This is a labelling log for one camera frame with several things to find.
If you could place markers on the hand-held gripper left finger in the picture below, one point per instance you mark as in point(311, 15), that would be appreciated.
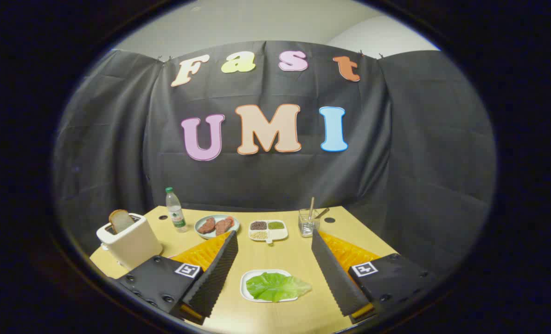
point(214, 277)

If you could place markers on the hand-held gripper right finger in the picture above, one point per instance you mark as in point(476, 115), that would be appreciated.
point(335, 278)

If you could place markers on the white rectangular plate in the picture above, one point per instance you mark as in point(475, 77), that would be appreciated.
point(250, 290)

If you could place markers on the brown meat slice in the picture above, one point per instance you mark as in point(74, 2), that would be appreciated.
point(207, 226)
point(224, 225)

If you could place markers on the light green round plate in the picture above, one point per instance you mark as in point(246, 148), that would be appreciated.
point(201, 223)

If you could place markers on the green lettuce leaf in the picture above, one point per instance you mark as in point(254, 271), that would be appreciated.
point(275, 286)

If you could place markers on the clear square glass cup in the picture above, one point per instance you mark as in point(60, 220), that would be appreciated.
point(308, 223)

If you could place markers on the white divided condiment dish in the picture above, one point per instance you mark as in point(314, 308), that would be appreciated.
point(268, 230)

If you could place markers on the wooden stick utensil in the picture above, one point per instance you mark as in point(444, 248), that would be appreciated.
point(311, 208)

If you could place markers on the clear plastic water bottle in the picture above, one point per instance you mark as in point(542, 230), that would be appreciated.
point(176, 212)

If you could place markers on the white toaster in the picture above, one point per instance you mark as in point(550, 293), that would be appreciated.
point(131, 243)

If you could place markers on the toast bread slice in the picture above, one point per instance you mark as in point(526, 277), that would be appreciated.
point(120, 220)

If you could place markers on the black backdrop cloth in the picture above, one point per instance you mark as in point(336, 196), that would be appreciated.
point(275, 130)

